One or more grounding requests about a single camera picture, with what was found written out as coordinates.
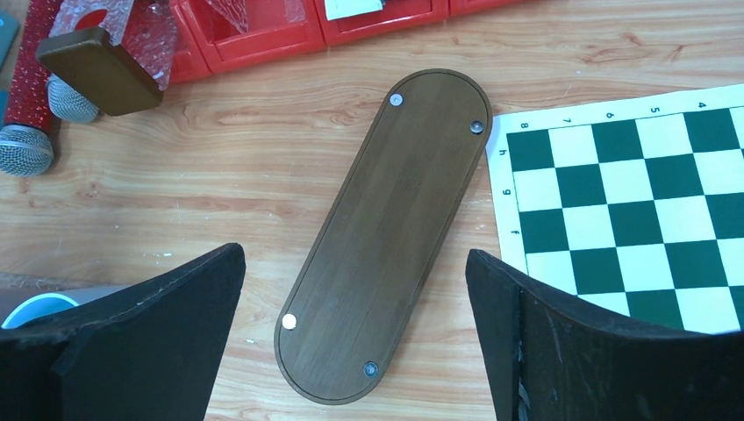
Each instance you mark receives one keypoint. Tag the red bin with toothbrushes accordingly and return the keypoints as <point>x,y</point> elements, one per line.
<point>465,7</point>

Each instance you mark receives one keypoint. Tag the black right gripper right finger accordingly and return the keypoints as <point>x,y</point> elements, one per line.
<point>549,355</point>

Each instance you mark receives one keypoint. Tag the light blue mug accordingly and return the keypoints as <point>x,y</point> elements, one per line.
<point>19,308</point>

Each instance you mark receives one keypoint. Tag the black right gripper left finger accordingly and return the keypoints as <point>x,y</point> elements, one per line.
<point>150,351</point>

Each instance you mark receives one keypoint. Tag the light blue plastic basket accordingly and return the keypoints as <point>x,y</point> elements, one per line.
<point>9,30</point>

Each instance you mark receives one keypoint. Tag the green white chessboard mat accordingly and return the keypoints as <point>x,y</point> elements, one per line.
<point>634,205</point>

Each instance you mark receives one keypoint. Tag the red glitter microphone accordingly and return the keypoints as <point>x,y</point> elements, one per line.
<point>26,149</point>

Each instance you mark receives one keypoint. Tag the red bin with toothpaste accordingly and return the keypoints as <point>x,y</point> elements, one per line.
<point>394,16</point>

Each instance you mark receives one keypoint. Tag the brown oval wooden tray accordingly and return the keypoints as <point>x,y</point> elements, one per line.
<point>354,295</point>

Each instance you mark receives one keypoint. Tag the clear textured plastic sheet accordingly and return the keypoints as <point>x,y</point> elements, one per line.
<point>254,15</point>

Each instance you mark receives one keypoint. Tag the white toothpaste tube left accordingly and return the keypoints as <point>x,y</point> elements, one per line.
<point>338,9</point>

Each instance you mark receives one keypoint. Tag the silver microphone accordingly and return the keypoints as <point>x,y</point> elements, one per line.
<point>68,104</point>

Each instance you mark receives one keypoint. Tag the red bin with clear sheet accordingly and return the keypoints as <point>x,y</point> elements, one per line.
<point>225,49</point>

